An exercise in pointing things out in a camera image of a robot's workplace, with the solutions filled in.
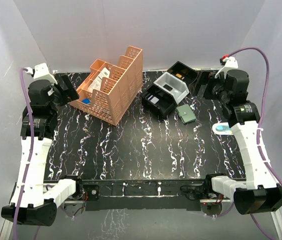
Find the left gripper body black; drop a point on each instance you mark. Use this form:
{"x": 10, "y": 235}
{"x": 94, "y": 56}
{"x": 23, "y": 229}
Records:
{"x": 67, "y": 95}

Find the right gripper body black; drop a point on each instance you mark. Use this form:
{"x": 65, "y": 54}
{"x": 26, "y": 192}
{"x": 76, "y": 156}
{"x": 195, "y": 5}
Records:
{"x": 217, "y": 88}

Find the peach plastic desk organizer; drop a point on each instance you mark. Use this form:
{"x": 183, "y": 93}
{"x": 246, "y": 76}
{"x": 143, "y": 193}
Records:
{"x": 117, "y": 91}

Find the green card holder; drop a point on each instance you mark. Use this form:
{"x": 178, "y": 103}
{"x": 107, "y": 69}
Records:
{"x": 186, "y": 114}

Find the black bin with gold card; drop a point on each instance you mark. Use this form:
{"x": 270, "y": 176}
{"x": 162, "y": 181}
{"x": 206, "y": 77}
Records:
{"x": 188, "y": 73}

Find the black bin with white card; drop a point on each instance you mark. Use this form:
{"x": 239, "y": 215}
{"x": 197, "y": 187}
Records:
{"x": 163, "y": 107}

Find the white plastic bin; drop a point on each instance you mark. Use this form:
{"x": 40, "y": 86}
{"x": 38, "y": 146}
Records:
{"x": 180, "y": 88}

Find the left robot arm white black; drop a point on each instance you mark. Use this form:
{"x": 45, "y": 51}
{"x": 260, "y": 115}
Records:
{"x": 30, "y": 203}

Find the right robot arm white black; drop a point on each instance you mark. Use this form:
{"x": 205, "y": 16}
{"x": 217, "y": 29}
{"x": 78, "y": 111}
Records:
{"x": 261, "y": 192}

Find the blue small object in organizer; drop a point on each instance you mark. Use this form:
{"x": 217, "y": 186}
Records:
{"x": 86, "y": 101}

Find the white paper packet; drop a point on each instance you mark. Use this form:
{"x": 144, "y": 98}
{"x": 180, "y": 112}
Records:
{"x": 96, "y": 83}

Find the blue white oval package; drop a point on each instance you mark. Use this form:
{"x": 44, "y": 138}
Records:
{"x": 222, "y": 129}

